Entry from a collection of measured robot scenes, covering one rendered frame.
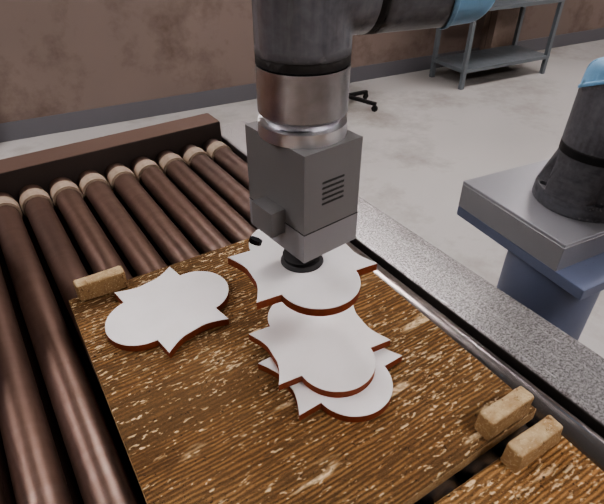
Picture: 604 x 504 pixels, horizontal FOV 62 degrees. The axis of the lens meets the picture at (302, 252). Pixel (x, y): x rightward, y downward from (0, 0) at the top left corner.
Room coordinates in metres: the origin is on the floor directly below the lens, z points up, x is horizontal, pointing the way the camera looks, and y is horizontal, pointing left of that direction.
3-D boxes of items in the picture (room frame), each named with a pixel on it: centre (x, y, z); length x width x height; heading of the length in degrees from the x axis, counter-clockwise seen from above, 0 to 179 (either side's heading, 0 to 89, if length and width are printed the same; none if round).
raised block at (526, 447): (0.26, -0.20, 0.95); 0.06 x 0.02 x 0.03; 121
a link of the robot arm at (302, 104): (0.41, 0.00, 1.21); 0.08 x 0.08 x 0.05
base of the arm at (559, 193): (0.73, -0.47, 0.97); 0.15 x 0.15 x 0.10
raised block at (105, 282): (0.47, 0.25, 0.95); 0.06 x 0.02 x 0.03; 122
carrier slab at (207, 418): (0.38, 0.03, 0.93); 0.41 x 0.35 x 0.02; 32
